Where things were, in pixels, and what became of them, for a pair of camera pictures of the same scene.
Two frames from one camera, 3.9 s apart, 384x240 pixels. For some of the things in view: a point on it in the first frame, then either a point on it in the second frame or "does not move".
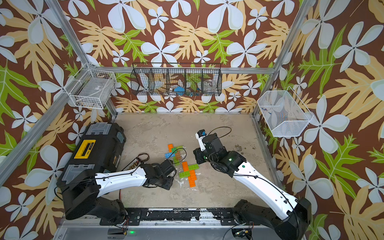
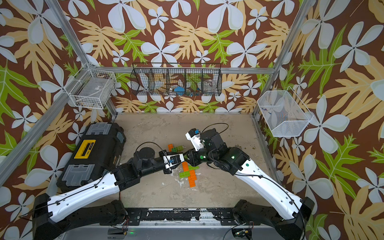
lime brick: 193,167 does not move
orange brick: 192,175 does not move
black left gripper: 168,185 → 162,153
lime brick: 184,174 does not move
